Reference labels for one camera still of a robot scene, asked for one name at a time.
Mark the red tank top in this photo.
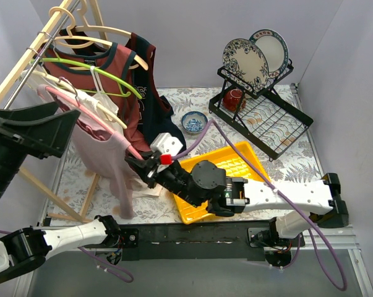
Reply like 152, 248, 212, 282
44, 43, 150, 152

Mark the blue white small bowl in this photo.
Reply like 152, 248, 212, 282
181, 111, 208, 134

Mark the pink hanger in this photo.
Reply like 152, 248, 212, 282
43, 77, 145, 160

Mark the floral blue plate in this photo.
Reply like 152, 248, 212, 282
223, 38, 269, 92

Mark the yellow plastic tray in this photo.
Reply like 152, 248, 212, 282
174, 141, 269, 225

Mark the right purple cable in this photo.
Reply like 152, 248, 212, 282
172, 119, 348, 291

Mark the purple cable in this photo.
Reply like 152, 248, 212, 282
172, 119, 348, 291
0, 228, 134, 283

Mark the pink tank top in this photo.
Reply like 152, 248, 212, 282
36, 85, 136, 219

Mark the black wire dish rack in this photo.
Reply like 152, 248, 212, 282
208, 60, 313, 160

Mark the red mug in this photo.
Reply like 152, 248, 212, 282
223, 88, 242, 112

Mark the cream hanger front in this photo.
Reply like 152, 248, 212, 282
27, 70, 127, 132

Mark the green hanger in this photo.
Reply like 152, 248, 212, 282
30, 56, 142, 99

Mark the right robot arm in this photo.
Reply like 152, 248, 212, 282
125, 152, 349, 247

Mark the navy tank top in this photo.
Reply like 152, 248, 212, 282
126, 33, 187, 152

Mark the white camisole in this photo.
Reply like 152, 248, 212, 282
90, 66, 119, 114

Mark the white tank top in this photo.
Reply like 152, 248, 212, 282
26, 70, 162, 197

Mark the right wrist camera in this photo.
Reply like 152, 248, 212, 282
150, 132, 183, 165

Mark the cream hanger rear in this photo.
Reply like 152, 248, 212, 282
49, 6, 134, 40

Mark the cream hanger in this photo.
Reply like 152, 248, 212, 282
27, 70, 127, 132
54, 35, 148, 71
49, 6, 134, 40

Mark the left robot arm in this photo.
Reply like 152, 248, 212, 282
0, 101, 120, 284

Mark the green rimmed white plate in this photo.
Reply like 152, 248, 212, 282
249, 28, 289, 78

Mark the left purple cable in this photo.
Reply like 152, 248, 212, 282
0, 228, 134, 283

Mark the wooden clothes rack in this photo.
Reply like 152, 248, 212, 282
0, 1, 103, 223

